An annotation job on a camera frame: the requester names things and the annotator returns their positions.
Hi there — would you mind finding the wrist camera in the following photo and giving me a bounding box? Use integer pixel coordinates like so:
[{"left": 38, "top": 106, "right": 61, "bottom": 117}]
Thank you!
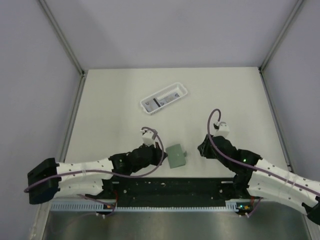
[
  {"left": 140, "top": 127, "right": 158, "bottom": 147},
  {"left": 213, "top": 121, "right": 230, "bottom": 138}
]

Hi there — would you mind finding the left aluminium frame post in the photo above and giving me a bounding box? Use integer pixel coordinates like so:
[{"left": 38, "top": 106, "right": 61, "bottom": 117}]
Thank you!
[{"left": 36, "top": 0, "right": 85, "bottom": 77}]

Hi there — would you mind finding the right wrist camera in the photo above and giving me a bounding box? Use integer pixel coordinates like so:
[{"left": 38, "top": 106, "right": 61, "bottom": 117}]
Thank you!
[{"left": 213, "top": 121, "right": 230, "bottom": 138}]

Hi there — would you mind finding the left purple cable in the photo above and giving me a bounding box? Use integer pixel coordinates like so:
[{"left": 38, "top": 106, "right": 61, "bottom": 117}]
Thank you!
[{"left": 23, "top": 126, "right": 166, "bottom": 217}]

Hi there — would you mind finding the aluminium frame post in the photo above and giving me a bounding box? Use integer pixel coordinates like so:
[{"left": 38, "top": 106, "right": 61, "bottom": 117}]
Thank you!
[
  {"left": 36, "top": 0, "right": 85, "bottom": 77},
  {"left": 258, "top": 0, "right": 307, "bottom": 73}
]

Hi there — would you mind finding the purple cable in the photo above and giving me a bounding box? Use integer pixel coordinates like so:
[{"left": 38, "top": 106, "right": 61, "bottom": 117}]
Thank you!
[
  {"left": 23, "top": 126, "right": 166, "bottom": 217},
  {"left": 207, "top": 109, "right": 320, "bottom": 216}
]

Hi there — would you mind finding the white plastic basket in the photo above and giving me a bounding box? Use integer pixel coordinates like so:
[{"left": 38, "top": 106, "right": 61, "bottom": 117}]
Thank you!
[{"left": 139, "top": 82, "right": 189, "bottom": 116}]

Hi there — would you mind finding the card in basket left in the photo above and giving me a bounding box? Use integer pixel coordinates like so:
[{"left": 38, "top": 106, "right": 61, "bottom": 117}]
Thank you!
[{"left": 143, "top": 98, "right": 160, "bottom": 113}]

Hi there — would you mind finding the card in basket right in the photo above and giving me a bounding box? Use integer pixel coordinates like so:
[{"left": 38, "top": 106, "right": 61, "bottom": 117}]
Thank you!
[{"left": 159, "top": 92, "right": 180, "bottom": 106}]

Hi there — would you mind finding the green card holder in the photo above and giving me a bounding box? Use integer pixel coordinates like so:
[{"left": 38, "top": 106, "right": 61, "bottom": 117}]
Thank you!
[{"left": 165, "top": 144, "right": 187, "bottom": 169}]

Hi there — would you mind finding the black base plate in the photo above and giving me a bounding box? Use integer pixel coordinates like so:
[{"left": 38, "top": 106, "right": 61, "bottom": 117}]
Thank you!
[{"left": 85, "top": 177, "right": 251, "bottom": 207}]

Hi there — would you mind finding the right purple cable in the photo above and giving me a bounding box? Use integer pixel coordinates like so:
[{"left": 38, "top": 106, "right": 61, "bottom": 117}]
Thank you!
[{"left": 207, "top": 109, "right": 320, "bottom": 216}]

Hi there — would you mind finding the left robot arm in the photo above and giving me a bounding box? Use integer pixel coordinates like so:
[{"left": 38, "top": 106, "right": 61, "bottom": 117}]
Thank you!
[{"left": 24, "top": 143, "right": 168, "bottom": 205}]

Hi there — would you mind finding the right aluminium frame post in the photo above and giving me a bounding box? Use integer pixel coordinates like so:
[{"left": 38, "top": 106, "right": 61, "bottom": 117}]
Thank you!
[{"left": 258, "top": 0, "right": 307, "bottom": 73}]

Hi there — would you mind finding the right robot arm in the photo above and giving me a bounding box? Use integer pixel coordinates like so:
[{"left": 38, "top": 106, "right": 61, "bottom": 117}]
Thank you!
[{"left": 197, "top": 135, "right": 320, "bottom": 225}]

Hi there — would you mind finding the white cable duct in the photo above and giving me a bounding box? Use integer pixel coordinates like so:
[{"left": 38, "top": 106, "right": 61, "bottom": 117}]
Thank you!
[{"left": 50, "top": 200, "right": 250, "bottom": 213}]

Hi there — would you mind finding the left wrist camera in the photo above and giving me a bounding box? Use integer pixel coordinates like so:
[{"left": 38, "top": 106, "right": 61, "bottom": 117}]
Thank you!
[{"left": 140, "top": 127, "right": 158, "bottom": 147}]

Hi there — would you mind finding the card in basket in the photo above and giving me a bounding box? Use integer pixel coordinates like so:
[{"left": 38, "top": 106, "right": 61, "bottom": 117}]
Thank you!
[
  {"left": 143, "top": 98, "right": 160, "bottom": 113},
  {"left": 159, "top": 92, "right": 180, "bottom": 106}
]

